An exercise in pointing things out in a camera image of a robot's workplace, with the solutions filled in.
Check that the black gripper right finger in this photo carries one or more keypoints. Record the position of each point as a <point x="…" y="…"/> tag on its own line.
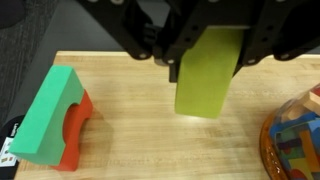
<point x="285" y="29"/>

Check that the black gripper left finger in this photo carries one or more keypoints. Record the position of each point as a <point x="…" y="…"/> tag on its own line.
<point x="134" y="30"/>

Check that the yellow-green foam block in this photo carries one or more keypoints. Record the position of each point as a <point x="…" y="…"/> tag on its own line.
<point x="206" y="71"/>

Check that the red foam arch block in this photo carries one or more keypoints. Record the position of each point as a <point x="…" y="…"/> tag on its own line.
<point x="73" y="121"/>

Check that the green foam arch block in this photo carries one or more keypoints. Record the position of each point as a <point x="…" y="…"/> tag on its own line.
<point x="39" y="139"/>

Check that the clear bag of blocks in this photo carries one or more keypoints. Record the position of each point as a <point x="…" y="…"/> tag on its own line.
<point x="290" y="139"/>

